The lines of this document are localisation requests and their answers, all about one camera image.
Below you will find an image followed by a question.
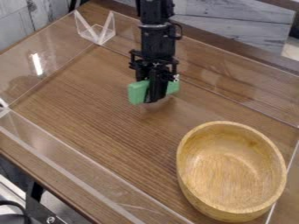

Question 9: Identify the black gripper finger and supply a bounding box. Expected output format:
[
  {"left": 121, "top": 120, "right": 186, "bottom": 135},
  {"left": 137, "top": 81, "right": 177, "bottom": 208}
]
[
  {"left": 144, "top": 67, "right": 170, "bottom": 103},
  {"left": 134, "top": 64, "right": 148, "bottom": 81}
]

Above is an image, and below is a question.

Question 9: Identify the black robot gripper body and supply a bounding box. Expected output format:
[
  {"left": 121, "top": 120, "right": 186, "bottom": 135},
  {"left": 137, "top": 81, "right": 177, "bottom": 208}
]
[{"left": 129, "top": 22, "right": 182, "bottom": 74}]

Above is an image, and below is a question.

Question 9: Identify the green rectangular block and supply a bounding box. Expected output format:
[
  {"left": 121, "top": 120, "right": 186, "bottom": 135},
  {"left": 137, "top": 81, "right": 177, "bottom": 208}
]
[{"left": 126, "top": 80, "right": 180, "bottom": 105}]

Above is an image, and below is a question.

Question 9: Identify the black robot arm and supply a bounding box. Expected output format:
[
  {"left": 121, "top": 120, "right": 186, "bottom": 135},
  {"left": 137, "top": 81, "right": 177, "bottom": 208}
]
[{"left": 126, "top": 0, "right": 182, "bottom": 105}]

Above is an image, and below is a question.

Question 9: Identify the brown wooden bowl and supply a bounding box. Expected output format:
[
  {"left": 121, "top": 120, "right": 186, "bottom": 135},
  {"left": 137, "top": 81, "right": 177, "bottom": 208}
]
[{"left": 176, "top": 121, "right": 287, "bottom": 223}]

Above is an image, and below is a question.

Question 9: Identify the black metal table leg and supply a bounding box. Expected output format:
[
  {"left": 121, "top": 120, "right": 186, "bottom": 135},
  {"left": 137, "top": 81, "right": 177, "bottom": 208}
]
[{"left": 25, "top": 182, "right": 44, "bottom": 216}]

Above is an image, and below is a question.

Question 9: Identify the clear acrylic corner bracket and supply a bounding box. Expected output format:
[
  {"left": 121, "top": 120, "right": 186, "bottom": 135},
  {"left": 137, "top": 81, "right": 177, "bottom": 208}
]
[{"left": 73, "top": 10, "right": 116, "bottom": 46}]

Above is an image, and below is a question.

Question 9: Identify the black cable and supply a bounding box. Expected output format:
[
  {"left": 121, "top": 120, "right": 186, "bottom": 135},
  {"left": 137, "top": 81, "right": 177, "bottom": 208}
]
[{"left": 0, "top": 200, "right": 33, "bottom": 224}]

